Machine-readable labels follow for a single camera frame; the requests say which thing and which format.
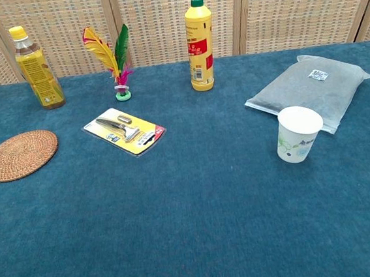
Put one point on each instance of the small white paper cup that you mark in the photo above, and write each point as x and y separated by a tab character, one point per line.
295	144

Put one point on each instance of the round woven rattan coaster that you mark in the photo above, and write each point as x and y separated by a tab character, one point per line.
19	156

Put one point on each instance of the yellow bottle with green cap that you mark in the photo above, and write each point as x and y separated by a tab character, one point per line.
199	42

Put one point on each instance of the colourful feather shuttlecock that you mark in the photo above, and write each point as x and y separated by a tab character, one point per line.
103	51

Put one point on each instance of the grey plastic-wrapped package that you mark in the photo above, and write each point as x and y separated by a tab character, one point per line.
312	95

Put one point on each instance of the woven wooden folding screen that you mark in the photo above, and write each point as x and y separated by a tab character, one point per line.
277	11

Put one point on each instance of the tea bottle with yellow label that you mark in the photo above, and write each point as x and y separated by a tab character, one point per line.
36	71

